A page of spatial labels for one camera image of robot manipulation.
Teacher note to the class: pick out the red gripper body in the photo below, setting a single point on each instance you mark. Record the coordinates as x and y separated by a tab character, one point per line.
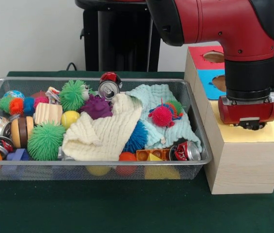
248	112

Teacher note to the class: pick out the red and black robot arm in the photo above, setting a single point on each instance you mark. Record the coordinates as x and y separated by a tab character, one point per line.
224	24

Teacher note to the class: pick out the wooden box three holes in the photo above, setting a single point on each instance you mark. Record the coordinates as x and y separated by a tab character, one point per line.
243	165

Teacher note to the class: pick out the crushed red soda can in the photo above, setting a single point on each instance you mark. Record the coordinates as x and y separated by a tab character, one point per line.
185	150

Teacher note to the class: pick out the pink spiky rubber toy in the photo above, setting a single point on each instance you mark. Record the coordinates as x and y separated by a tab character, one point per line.
160	114

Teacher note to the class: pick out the mint waffle cloth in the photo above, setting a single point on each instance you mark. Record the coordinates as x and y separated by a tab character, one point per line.
155	94

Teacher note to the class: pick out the uncrushed red soda can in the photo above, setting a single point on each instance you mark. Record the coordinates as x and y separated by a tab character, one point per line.
107	90

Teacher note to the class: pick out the cream waffle cloth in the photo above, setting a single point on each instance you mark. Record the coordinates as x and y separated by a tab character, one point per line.
102	138

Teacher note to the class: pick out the purple spiky rubber toy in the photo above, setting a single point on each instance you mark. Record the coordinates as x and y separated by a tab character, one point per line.
95	106

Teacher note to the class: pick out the green puffer toy white face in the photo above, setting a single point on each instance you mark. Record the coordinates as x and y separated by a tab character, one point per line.
73	94

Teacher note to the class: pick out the plain green puffer ball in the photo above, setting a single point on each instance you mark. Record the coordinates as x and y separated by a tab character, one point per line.
45	140

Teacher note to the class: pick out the wooden toy burger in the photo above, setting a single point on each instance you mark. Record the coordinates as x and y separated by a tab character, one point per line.
17	132

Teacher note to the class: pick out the multicoloured fuzzy caterpillar toy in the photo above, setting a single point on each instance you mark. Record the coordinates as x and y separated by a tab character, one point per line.
16	106

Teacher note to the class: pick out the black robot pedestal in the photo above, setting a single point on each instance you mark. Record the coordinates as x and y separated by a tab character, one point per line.
117	36

